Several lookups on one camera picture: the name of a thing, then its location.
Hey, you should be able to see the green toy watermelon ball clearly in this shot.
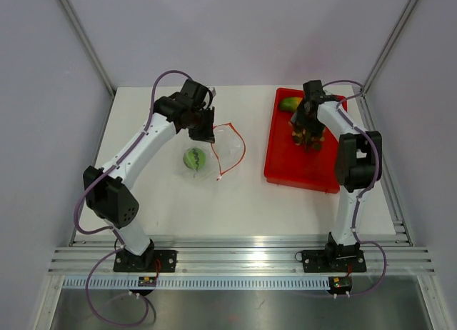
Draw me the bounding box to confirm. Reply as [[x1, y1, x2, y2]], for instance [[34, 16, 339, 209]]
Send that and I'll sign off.
[[183, 147, 206, 171]]

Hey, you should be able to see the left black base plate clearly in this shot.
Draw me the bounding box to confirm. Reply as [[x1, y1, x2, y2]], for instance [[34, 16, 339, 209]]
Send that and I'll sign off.
[[113, 249, 178, 273]]

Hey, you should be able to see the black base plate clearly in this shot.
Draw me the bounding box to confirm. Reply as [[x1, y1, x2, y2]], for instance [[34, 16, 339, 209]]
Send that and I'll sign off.
[[113, 249, 178, 273], [300, 249, 367, 274]]

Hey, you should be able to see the right small circuit board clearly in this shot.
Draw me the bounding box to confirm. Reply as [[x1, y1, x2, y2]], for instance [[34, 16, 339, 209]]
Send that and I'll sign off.
[[329, 276, 353, 290]]

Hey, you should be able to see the small circuit board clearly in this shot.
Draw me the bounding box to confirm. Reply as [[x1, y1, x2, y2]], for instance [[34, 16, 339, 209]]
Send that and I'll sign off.
[[138, 276, 157, 287], [329, 276, 353, 290]]

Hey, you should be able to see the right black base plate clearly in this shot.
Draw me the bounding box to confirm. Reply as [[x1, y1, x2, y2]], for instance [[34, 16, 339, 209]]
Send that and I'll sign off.
[[300, 249, 367, 274]]

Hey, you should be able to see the clear orange zip top bag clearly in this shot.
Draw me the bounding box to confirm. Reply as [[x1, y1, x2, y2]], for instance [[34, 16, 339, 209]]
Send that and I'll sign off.
[[177, 122, 246, 181]]

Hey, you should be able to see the left small circuit board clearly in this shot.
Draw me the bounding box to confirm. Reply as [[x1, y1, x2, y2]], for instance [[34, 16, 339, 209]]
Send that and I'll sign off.
[[138, 276, 157, 287]]

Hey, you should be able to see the aluminium rail frame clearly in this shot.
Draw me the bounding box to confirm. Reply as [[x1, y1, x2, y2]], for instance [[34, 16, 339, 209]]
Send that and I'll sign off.
[[48, 234, 435, 276]]

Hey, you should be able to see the white slotted cable duct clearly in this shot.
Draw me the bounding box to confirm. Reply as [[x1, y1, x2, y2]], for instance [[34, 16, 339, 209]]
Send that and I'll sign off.
[[62, 276, 333, 291]]

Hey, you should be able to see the aluminium corner post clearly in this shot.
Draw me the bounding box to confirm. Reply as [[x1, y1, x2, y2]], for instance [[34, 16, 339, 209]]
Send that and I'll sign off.
[[363, 0, 421, 94], [56, 0, 116, 101]]

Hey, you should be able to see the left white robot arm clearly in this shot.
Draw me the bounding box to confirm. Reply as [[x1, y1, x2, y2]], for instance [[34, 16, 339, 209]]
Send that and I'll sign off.
[[83, 79, 216, 272]]

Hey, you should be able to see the brown toy longan bunch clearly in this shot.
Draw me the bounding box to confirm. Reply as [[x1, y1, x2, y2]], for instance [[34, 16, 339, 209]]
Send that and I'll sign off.
[[288, 123, 314, 152]]

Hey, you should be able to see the green orange toy mango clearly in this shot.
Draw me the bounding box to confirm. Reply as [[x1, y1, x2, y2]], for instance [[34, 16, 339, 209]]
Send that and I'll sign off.
[[278, 97, 303, 113]]

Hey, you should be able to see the right aluminium corner post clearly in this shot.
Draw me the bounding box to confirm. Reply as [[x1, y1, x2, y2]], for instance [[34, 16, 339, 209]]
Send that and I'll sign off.
[[363, 0, 421, 94]]

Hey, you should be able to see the left aluminium corner post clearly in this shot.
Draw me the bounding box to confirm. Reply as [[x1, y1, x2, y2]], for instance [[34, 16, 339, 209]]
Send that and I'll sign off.
[[56, 0, 116, 101]]

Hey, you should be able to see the red plastic tray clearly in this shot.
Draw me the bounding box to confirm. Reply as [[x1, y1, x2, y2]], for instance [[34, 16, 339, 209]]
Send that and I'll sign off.
[[263, 87, 340, 194]]

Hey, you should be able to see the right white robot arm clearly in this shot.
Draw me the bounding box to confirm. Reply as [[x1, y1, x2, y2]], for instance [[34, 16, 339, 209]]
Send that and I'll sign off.
[[291, 80, 382, 273]]

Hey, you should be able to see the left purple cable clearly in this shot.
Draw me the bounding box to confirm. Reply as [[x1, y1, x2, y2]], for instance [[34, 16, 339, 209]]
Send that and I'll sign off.
[[72, 70, 194, 326]]

